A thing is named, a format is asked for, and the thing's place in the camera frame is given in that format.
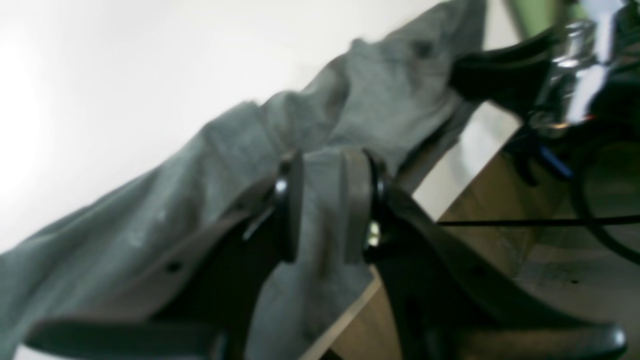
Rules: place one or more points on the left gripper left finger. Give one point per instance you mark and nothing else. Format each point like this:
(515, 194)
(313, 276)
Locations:
(197, 301)

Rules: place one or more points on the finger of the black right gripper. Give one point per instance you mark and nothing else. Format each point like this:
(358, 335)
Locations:
(516, 78)

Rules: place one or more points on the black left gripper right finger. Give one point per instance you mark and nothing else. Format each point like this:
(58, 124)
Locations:
(448, 303)

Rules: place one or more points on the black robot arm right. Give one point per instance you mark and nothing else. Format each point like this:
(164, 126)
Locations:
(581, 72)

